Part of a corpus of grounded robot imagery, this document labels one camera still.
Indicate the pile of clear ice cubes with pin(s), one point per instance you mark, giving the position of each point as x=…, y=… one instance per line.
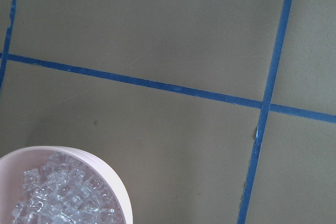
x=65, y=190

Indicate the pink bowl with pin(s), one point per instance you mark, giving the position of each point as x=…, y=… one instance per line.
x=14, y=163

